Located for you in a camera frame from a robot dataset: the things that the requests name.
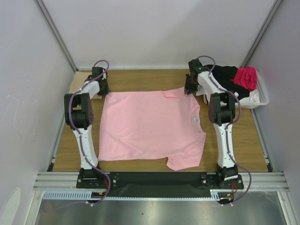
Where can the grey slotted cable duct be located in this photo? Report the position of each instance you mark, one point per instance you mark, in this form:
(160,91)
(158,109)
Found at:
(94,196)

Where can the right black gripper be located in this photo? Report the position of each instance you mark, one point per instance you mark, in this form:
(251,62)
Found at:
(190,86)

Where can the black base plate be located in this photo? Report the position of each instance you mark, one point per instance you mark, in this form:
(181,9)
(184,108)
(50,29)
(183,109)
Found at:
(158,184)

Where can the aluminium frame rail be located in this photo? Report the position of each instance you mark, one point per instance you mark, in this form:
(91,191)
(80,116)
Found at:
(261,181)

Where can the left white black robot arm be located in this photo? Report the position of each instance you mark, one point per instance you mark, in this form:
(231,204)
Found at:
(79,116)

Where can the folded beige t shirt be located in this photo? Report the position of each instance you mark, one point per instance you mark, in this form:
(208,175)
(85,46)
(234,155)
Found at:
(79,81)

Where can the black t shirt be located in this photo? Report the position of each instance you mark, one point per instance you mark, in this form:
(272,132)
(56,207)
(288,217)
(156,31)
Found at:
(224,76)

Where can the crimson red t shirt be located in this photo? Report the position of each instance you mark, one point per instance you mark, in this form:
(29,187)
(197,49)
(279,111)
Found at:
(246,77)

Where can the white t shirt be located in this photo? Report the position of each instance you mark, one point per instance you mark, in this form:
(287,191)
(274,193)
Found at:
(252,99)

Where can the white plastic laundry basket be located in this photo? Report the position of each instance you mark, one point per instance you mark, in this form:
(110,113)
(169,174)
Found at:
(263,95)

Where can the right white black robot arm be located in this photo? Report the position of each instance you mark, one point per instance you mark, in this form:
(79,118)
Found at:
(221,114)

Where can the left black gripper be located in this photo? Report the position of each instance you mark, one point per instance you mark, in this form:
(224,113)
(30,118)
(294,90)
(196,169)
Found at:
(106,91)

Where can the pink t shirt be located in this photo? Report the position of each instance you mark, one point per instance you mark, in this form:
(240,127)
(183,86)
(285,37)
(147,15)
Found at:
(149,125)

